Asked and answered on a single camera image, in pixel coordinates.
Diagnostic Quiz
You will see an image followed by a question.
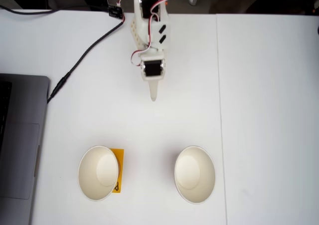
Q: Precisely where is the yellow handwritten sticky note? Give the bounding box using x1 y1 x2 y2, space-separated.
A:
109 148 125 194

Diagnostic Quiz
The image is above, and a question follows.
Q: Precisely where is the black usb cable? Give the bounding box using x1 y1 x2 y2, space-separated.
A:
0 4 110 15

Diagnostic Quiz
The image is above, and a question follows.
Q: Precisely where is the black power cable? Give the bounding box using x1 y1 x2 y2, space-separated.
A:
46 20 125 103

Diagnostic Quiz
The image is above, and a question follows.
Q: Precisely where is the brown paper cup with note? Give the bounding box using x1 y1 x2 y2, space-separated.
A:
77 145 120 202

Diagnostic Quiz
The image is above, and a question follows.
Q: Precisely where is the black controller board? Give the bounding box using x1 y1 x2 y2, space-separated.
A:
106 4 125 18

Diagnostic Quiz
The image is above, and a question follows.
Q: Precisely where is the dark grey laptop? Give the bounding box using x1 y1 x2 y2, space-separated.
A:
0 73 50 225

